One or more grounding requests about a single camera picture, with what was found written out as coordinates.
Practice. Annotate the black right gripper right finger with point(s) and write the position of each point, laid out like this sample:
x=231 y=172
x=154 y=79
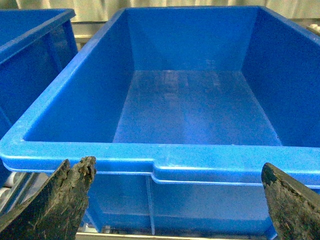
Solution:
x=294 y=208

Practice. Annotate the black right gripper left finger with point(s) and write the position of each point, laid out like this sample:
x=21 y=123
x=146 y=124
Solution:
x=56 y=210

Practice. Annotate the blue bin with buttons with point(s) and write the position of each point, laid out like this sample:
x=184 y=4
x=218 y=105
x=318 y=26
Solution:
x=35 y=46

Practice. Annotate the empty blue plastic bin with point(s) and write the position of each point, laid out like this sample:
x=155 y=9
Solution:
x=181 y=107

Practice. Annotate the metal rack front rail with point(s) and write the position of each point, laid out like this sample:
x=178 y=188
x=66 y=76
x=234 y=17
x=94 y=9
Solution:
x=112 y=236

